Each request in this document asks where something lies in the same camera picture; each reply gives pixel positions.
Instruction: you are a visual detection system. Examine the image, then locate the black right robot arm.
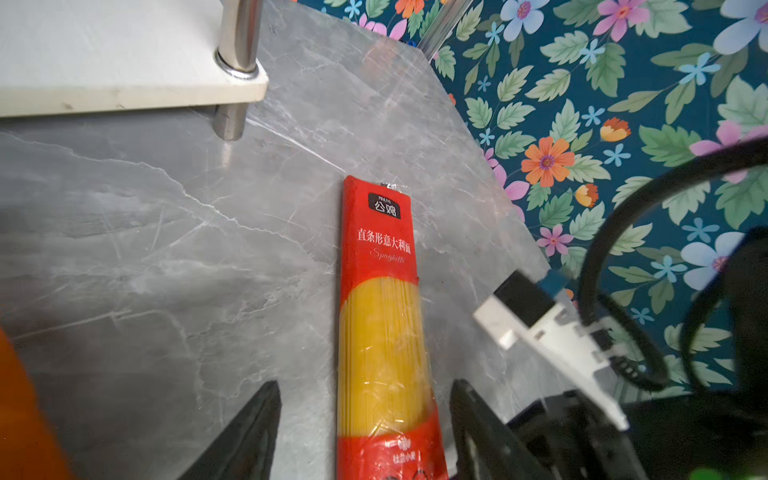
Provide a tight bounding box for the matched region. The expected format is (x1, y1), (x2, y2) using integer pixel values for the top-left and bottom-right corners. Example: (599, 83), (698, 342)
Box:
(450, 139), (767, 479)

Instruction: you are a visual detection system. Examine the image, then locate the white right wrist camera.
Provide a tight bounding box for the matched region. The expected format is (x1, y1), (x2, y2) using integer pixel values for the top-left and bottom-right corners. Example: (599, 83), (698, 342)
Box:
(473, 270), (629, 431)

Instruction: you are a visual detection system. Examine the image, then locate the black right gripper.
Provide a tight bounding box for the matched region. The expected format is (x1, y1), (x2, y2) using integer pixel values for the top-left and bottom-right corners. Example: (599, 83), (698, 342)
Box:
(507, 390), (647, 479)

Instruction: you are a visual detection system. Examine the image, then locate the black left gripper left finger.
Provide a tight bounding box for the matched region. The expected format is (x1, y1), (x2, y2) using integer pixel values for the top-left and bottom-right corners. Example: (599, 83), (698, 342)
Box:
(179, 380), (282, 480)

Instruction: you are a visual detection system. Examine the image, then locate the white two-tier shelf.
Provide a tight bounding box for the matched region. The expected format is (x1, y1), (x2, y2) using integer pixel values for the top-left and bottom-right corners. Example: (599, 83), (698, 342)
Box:
(1, 1), (268, 140)

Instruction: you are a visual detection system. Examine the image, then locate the red spaghetti pack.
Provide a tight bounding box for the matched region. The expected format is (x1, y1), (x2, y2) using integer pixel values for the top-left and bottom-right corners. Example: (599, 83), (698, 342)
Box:
(336, 176), (449, 479)

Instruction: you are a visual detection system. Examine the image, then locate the orange macaroni bag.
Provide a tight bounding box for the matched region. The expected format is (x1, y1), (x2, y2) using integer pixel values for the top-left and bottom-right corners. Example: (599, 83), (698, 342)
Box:
(1, 334), (73, 479)

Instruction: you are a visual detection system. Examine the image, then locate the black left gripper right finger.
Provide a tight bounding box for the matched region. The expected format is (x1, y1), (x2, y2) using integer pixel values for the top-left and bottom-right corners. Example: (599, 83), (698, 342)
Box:
(449, 379), (552, 479)

